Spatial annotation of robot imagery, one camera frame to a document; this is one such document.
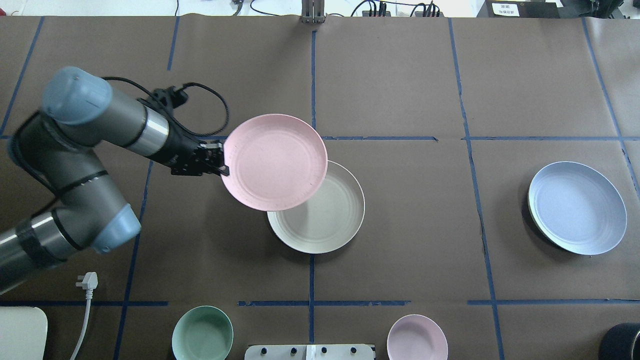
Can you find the black round object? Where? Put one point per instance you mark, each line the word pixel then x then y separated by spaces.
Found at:
pixel 621 342

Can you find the metal camera post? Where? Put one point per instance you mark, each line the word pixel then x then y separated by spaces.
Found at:
pixel 313 12

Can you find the pink plate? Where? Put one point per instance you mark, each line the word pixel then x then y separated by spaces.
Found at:
pixel 275 162

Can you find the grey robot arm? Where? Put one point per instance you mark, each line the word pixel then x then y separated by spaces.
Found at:
pixel 56 146

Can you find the pink bowl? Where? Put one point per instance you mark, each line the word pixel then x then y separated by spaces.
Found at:
pixel 416 337

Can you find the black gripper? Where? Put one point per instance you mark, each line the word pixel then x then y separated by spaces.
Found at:
pixel 176 151

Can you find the black box with label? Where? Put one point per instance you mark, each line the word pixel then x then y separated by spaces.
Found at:
pixel 518 9

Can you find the white chair corner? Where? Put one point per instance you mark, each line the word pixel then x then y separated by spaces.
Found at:
pixel 23 333

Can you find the green bowl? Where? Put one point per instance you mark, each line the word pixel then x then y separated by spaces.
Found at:
pixel 203 333

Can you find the beige plate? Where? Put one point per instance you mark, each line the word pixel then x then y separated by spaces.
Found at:
pixel 328 220

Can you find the blue plate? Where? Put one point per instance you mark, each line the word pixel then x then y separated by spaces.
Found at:
pixel 577 208

